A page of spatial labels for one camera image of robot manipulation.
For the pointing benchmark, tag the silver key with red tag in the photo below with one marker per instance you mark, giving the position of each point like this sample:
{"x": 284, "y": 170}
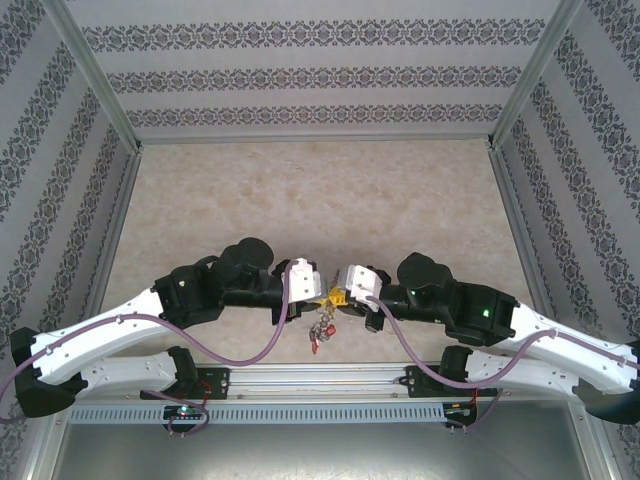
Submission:
{"x": 330, "y": 329}

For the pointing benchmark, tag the red key tag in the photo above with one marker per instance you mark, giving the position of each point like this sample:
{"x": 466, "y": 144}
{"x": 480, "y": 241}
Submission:
{"x": 315, "y": 346}

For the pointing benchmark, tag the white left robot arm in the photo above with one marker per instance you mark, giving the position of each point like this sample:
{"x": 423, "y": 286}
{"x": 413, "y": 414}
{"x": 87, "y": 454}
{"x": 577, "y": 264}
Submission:
{"x": 100, "y": 330}

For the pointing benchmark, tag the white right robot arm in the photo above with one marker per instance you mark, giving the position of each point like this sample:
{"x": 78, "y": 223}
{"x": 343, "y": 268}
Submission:
{"x": 575, "y": 345}

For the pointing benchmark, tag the small circuit board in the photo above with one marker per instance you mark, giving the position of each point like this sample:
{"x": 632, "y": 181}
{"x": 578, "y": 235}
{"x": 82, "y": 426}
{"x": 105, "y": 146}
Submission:
{"x": 460, "y": 409}
{"x": 185, "y": 412}

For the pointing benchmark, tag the grey metal sheet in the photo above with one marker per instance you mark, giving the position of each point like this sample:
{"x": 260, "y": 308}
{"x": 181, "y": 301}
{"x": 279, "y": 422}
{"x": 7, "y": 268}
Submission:
{"x": 320, "y": 450}

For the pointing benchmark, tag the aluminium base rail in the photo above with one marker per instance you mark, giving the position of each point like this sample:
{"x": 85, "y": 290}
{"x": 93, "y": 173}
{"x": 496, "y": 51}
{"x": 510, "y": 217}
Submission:
{"x": 320, "y": 380}

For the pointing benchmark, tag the aluminium frame rail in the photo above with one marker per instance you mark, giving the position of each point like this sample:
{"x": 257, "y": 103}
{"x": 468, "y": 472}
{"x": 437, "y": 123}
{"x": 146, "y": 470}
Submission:
{"x": 315, "y": 138}
{"x": 525, "y": 250}
{"x": 111, "y": 250}

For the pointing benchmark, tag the aluminium frame post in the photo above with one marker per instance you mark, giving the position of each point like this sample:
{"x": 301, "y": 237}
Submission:
{"x": 532, "y": 75}
{"x": 95, "y": 75}

